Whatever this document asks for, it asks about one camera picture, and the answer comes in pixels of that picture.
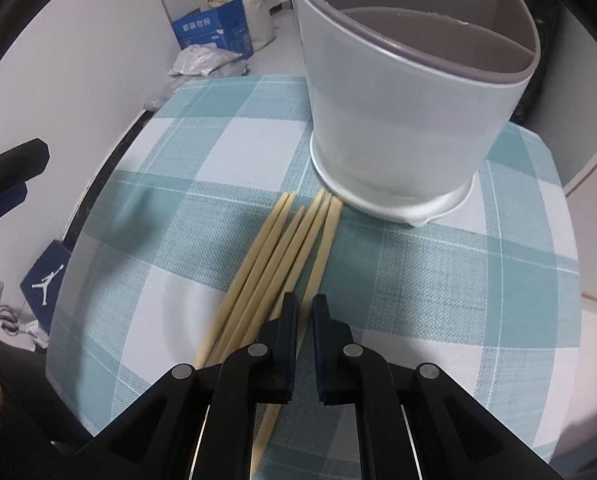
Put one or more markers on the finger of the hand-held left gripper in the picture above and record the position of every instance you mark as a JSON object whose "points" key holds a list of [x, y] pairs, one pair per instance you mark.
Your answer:
{"points": [[13, 165], [1, 205]]}

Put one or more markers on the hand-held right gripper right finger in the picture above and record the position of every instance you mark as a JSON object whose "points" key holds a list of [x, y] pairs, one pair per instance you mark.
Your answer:
{"points": [[331, 355]]}

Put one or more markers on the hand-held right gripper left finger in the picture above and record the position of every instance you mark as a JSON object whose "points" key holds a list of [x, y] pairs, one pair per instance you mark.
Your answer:
{"points": [[278, 355]]}

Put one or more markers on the group of bamboo chopsticks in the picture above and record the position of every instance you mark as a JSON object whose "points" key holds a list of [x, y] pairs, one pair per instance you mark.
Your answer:
{"points": [[268, 265]]}

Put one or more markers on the single bamboo chopstick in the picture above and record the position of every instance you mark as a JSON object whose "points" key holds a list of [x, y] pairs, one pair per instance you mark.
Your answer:
{"points": [[322, 250]]}

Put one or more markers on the white divided utensil holder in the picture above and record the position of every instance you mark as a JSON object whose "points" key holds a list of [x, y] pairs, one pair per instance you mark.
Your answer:
{"points": [[393, 135]]}

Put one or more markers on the blue shoe box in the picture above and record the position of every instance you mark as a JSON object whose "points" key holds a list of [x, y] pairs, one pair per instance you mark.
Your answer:
{"points": [[46, 285]]}

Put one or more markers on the teal checked tablecloth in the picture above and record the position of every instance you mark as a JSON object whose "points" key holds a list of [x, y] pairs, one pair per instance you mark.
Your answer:
{"points": [[428, 285]]}

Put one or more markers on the dark cloth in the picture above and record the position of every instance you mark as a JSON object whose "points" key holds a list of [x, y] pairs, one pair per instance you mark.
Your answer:
{"points": [[33, 390]]}

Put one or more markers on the white plastic parcel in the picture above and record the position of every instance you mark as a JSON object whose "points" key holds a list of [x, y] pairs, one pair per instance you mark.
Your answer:
{"points": [[203, 60]]}

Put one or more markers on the blue cardboard box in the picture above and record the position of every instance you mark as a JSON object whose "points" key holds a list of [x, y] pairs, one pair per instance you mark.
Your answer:
{"points": [[213, 27]]}

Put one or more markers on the white woven sack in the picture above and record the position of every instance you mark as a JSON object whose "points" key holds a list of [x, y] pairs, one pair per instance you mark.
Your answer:
{"points": [[258, 25]]}

